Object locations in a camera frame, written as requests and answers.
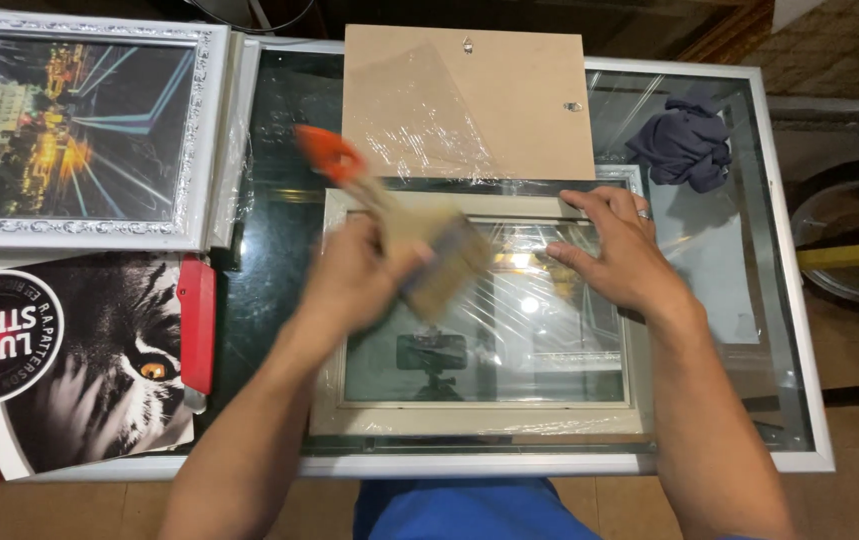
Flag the tiger poster print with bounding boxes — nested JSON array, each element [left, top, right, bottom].
[[0, 250, 199, 494]]

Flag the person's left hand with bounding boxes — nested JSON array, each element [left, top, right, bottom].
[[299, 213, 435, 340]]

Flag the yellow bar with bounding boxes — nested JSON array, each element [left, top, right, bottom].
[[797, 238, 859, 273]]

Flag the person's blue trousers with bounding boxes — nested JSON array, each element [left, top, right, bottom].
[[353, 477, 604, 540]]

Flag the red utility knife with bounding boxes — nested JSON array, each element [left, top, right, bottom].
[[176, 254, 218, 416]]

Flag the brown fibreboard backing board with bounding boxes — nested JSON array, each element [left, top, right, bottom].
[[341, 24, 597, 183]]

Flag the black cable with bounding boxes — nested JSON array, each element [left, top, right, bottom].
[[180, 0, 319, 36]]

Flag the glass-top white table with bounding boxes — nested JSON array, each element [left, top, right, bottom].
[[24, 36, 837, 483]]

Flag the person's right hand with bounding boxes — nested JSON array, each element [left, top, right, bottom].
[[545, 185, 702, 324]]

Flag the plastic-wrapped white frame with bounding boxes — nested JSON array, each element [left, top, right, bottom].
[[206, 36, 262, 250]]

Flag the clear plastic wrap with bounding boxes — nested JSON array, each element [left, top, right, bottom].
[[345, 43, 509, 183]]

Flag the beige picture frame with glass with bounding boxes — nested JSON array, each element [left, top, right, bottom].
[[309, 165, 657, 439]]

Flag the dark blue cloth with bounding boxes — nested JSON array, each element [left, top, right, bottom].
[[624, 93, 735, 195]]

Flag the white ornate framed city picture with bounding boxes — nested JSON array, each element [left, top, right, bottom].
[[0, 7, 232, 253]]

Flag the orange-handled paintbrush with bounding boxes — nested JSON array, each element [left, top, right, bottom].
[[293, 123, 495, 324]]

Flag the spoked wheel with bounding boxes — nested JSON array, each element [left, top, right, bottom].
[[785, 156, 859, 313]]

